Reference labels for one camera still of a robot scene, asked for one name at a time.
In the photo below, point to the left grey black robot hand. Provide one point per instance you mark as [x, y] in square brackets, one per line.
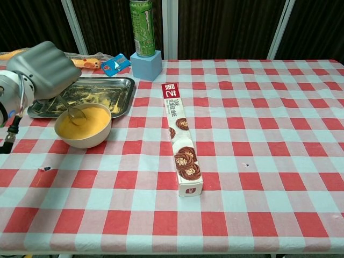
[45, 70]

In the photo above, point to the silver metal spoon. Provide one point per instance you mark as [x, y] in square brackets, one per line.
[76, 117]

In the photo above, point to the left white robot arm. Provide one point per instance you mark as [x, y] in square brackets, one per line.
[10, 91]

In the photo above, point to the rectangular steel tray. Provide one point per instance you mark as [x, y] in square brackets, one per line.
[107, 92]

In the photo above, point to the beige bowl of orange powder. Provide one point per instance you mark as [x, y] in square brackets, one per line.
[86, 134]

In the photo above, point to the yellow rubber chicken toy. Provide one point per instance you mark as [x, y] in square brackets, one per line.
[87, 64]

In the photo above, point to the blue card package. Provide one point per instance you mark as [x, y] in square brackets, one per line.
[115, 64]

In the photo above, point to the blue foam cube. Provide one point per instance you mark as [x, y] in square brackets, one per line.
[146, 68]

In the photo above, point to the green drink can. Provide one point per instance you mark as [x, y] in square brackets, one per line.
[142, 29]

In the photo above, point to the long baking paper box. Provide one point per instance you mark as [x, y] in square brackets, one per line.
[180, 134]

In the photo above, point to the red white checkered tablecloth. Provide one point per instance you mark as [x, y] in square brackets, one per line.
[242, 161]

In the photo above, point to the white partition post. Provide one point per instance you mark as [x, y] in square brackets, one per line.
[76, 29]
[280, 29]
[170, 29]

